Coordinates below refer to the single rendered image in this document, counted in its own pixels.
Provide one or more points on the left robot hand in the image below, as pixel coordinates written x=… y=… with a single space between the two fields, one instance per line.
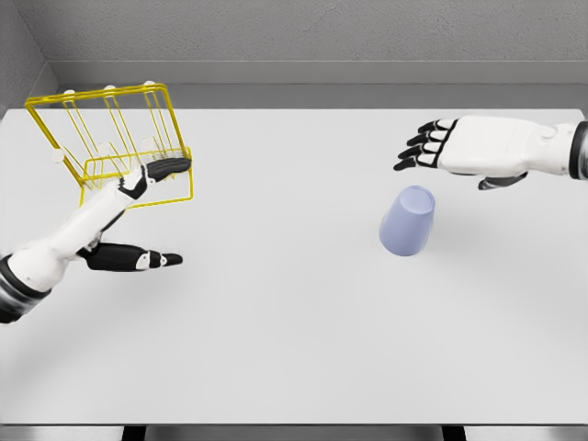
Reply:
x=94 y=212

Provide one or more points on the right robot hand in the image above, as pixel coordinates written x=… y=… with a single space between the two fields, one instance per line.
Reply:
x=478 y=148

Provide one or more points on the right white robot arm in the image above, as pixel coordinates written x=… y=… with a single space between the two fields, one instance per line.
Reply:
x=564 y=149

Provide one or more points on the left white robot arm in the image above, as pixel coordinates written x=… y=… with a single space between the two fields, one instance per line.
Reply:
x=26 y=275

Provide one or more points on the lavender plastic cup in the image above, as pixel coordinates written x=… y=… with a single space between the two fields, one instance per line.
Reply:
x=408 y=220

